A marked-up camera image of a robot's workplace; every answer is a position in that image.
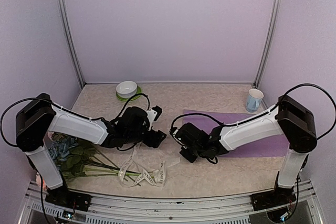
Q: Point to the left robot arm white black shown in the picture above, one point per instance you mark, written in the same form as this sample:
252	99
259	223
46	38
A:
41	118

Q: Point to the front aluminium rail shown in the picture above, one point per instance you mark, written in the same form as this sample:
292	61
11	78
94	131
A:
227	209

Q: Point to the green plate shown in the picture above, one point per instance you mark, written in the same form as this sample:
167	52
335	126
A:
134	97

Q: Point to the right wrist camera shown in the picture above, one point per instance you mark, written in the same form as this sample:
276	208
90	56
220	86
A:
188	134

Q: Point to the right aluminium frame post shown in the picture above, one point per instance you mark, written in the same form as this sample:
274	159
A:
267	45

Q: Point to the blue hydrangea fake flower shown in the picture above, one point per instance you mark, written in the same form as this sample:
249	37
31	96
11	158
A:
60	149

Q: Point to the cream printed ribbon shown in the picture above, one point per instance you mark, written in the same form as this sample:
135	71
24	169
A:
130	167

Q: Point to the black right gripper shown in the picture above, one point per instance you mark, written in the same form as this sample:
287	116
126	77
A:
189	157

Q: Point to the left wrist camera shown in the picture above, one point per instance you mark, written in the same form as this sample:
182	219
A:
154	113

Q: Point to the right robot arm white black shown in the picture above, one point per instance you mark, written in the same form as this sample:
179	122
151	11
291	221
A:
287	118

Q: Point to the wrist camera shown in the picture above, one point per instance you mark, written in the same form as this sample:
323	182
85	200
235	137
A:
154	113
188	134

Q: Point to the aluminium frame post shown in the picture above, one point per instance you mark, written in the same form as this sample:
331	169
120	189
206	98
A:
70	43
267	45

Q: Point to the left aluminium frame post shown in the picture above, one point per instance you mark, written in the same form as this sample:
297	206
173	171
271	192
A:
70	43

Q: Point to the white blue paper cup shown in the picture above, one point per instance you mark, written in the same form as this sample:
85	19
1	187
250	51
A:
254	100

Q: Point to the white ceramic bowl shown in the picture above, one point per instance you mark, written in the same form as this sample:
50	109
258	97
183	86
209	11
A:
126	89

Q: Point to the purple wrapping paper sheet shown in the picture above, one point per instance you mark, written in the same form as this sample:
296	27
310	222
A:
274	146

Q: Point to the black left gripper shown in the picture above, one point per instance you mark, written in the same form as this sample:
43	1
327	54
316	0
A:
155	139

